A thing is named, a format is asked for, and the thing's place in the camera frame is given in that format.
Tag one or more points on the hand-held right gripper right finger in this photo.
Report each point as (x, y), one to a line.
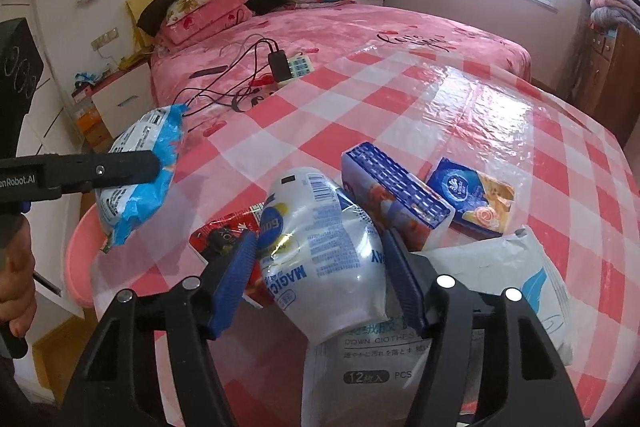
(405, 287)

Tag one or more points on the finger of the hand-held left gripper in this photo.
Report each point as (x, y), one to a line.
(125, 167)

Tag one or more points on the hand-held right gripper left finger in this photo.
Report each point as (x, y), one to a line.
(235, 277)

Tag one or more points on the blue white snack packet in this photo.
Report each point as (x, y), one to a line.
(130, 212)

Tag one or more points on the red snack packet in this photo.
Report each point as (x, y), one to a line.
(220, 232)

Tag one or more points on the white plastic yogurt bottle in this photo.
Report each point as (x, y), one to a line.
(325, 257)

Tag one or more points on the pink plastic basin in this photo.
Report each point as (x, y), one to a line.
(80, 257)

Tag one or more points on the small blue tissue packet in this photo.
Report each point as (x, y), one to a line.
(460, 192)

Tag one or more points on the person's left hand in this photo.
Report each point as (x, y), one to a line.
(20, 282)

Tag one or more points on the orange box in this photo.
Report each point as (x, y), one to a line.
(90, 124)

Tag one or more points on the white nightstand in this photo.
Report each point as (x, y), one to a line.
(125, 102)

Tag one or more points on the white wipes packet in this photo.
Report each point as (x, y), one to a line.
(360, 357)

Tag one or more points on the white plastic mailer bag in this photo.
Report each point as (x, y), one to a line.
(500, 267)

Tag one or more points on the blue patterned tissue pack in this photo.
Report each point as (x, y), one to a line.
(390, 187)

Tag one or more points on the black phone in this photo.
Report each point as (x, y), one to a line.
(207, 72)

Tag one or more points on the pink pillow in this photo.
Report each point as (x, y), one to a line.
(215, 17)

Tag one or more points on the floral pillow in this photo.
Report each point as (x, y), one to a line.
(192, 2)

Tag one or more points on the red white checked tablecloth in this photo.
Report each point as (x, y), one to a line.
(400, 107)

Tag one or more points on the black charger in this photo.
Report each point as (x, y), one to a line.
(279, 64)

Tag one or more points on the beige power strip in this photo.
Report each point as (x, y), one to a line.
(300, 67)

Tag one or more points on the bed with pink blanket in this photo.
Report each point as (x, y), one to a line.
(350, 32)

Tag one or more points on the brown wooden cabinet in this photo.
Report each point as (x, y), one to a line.
(615, 77)

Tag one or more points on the folded blankets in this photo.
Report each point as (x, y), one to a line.
(615, 9)

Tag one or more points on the wall socket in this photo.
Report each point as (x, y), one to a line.
(105, 38)

